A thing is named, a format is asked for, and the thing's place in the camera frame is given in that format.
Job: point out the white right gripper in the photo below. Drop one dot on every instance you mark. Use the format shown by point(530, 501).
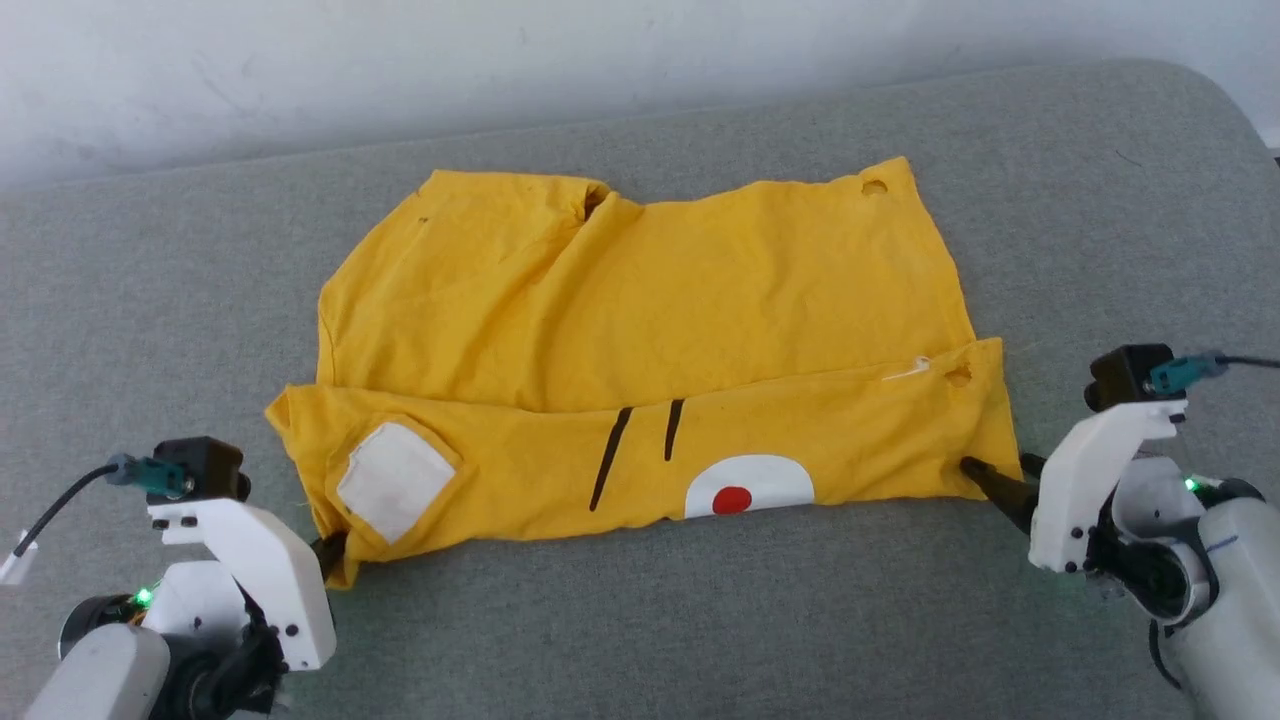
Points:
point(1085, 480)

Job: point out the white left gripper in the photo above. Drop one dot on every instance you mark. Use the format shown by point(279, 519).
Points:
point(270, 570)

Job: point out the yellow printed garment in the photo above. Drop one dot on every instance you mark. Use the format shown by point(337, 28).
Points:
point(650, 300)

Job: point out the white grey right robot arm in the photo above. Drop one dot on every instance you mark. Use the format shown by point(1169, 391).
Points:
point(1200, 560)

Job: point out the grey fabric sofa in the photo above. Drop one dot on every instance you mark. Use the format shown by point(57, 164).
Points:
point(640, 620)

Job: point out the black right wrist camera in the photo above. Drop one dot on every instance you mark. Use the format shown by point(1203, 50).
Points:
point(1125, 375)

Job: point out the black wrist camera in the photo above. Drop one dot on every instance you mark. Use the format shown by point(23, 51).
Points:
point(1125, 375)
point(205, 465)

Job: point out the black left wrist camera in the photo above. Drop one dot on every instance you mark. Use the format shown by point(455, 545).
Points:
point(205, 465)

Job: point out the teal left camera connector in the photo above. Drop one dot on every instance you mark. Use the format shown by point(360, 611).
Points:
point(150, 474)

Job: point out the teal camera connector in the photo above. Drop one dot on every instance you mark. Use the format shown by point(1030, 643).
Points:
point(150, 474)
point(1185, 372)

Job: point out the teal right camera connector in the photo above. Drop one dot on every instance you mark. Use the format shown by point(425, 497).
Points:
point(1185, 372)

